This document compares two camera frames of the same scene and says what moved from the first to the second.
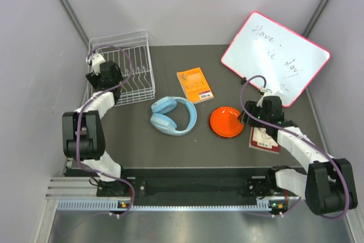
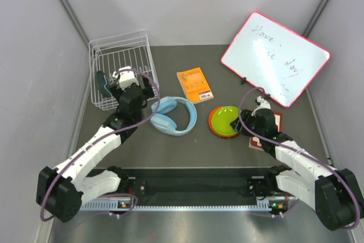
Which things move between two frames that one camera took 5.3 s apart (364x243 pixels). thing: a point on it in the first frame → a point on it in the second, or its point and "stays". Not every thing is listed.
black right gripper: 243,117 → 246,116
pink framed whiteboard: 288,62 stays
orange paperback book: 195,85 stays
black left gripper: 94,79 → 147,92
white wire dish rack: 131,49 stays
